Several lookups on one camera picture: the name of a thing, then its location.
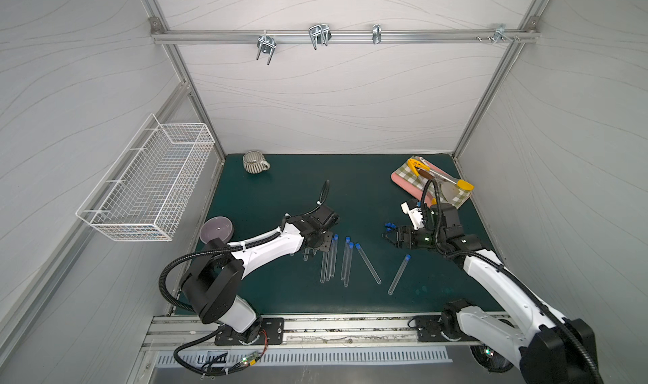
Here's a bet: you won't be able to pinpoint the striped ceramic cup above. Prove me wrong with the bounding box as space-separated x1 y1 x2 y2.
242 150 271 174

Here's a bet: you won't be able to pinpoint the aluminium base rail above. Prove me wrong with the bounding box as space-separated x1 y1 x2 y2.
146 312 487 352

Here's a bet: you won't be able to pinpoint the metal hook clamp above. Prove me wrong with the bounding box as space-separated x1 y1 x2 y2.
256 35 277 65
372 24 382 45
308 24 332 50
476 24 521 45

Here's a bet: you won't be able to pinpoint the brown handled metal spatula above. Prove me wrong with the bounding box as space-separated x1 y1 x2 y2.
435 178 462 208

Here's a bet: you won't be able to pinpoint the white wire basket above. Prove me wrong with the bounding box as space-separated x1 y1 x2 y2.
76 114 214 242

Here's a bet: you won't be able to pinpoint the aluminium top rail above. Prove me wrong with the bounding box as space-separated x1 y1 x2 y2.
151 27 541 45

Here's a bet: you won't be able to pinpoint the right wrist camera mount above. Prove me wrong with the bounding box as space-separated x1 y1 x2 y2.
401 199 425 230

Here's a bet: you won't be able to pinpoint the yellow handled metal tongs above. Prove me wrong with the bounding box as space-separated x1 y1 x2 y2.
407 157 474 192

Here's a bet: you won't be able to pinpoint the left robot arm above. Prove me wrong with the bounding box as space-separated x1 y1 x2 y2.
158 204 339 342

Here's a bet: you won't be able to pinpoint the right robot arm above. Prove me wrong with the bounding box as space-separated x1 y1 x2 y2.
383 224 603 383

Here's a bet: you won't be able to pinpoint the green white checkered cloth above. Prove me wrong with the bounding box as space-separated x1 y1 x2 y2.
393 157 473 210

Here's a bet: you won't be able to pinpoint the white slotted cable duct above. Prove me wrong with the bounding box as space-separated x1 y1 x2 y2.
179 346 452 368

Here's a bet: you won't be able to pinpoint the purple bowl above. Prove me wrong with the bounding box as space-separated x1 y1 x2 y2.
199 216 234 244

